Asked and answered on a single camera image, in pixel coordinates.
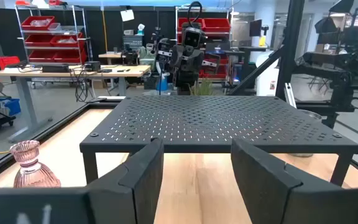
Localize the pink ribbed glass candle holder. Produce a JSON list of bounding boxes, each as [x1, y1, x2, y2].
[[9, 139, 62, 189]]

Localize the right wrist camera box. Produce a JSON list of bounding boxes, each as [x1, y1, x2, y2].
[[181, 26, 206, 48]]

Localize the small black computer monitor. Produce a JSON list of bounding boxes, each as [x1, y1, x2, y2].
[[249, 19, 264, 37]]

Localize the black robot station behind glass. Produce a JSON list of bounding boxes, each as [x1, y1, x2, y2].
[[293, 0, 358, 129]]

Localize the blue plastic bucket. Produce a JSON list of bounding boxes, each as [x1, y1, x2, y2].
[[156, 73, 169, 92]]

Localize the white cabinet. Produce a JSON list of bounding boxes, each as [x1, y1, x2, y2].
[[255, 51, 281, 96]]

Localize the black perforated metal shelf riser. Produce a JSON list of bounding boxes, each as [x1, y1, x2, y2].
[[79, 95, 358, 187]]

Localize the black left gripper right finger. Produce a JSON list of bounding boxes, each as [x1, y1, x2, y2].
[[230, 138, 358, 224]]

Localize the black right camera cable loop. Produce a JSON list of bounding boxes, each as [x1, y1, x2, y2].
[[186, 1, 204, 29]]

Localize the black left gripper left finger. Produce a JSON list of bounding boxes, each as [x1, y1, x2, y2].
[[85, 138, 165, 224]]

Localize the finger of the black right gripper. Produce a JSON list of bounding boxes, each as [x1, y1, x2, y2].
[[157, 39, 176, 65], [201, 53, 221, 75]]

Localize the blue plastic storage bin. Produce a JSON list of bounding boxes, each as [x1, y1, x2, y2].
[[0, 98, 22, 117]]

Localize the flat black equipment box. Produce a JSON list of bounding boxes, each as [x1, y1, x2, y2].
[[41, 64, 71, 74]]

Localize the black hanging desk cables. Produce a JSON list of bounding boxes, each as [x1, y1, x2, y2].
[[69, 67, 93, 103]]

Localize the light wooden desk grey legs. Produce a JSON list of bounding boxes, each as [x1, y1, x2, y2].
[[0, 64, 152, 144]]

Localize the white paper tag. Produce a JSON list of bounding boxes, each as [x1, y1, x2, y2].
[[120, 9, 135, 22]]

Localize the small wooden side table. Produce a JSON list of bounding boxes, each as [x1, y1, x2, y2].
[[98, 52, 124, 66]]

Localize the green artificial succulent plant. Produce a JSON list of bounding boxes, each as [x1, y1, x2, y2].
[[190, 77, 216, 96]]

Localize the red plastic storage bin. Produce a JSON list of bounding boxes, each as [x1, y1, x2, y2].
[[0, 55, 21, 70], [203, 17, 231, 34], [177, 17, 204, 32], [21, 15, 56, 31], [24, 34, 54, 48], [28, 50, 56, 63], [50, 34, 85, 49], [53, 49, 88, 64]]

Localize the small black power supply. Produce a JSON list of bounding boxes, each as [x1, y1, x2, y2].
[[84, 60, 102, 73]]

